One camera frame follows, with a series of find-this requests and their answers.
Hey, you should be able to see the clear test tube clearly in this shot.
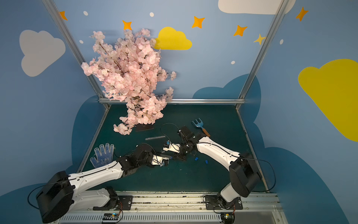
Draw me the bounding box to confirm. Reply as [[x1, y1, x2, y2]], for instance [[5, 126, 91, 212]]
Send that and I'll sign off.
[[158, 154, 172, 159], [145, 135, 166, 141]]

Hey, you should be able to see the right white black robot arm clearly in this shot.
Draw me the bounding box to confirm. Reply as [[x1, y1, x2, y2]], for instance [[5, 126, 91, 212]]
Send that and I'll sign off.
[[175, 126, 262, 208]]

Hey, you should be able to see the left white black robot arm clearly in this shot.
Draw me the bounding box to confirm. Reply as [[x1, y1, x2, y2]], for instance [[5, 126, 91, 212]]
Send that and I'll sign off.
[[36, 144, 164, 224]]

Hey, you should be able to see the small circuit board left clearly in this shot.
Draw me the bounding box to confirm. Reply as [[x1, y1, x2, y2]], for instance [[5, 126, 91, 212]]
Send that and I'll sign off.
[[102, 213, 120, 224]]

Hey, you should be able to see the small circuit board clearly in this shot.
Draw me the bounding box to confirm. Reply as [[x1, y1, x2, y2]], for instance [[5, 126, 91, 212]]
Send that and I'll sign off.
[[102, 213, 120, 224], [220, 213, 235, 224]]

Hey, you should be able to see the small circuit board right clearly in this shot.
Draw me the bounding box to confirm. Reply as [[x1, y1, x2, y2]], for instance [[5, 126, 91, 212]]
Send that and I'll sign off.
[[220, 213, 235, 224]]

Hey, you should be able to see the pink artificial cherry blossom tree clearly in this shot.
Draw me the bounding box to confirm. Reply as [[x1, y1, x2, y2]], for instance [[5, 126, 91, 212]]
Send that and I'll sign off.
[[81, 29, 177, 135]]

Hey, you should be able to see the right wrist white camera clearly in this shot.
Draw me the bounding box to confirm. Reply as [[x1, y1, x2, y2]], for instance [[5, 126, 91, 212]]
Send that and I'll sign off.
[[163, 143, 180, 153]]

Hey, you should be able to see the blue garden fork wooden handle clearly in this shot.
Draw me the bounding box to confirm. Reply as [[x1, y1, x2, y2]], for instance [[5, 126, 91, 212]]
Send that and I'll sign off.
[[192, 118, 211, 137]]

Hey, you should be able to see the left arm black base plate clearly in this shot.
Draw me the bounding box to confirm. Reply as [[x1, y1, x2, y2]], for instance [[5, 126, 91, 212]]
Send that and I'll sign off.
[[93, 196, 133, 211]]

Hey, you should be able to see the aluminium front rail bed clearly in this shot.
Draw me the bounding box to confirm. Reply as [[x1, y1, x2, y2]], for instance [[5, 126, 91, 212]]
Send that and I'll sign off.
[[55, 191, 288, 224]]

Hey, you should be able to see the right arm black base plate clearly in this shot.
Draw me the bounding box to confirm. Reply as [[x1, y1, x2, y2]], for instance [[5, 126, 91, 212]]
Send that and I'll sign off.
[[203, 195, 243, 210]]

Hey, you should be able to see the aluminium frame rail back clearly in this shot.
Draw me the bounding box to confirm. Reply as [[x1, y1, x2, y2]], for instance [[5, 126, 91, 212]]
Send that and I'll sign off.
[[98, 98, 245, 105]]

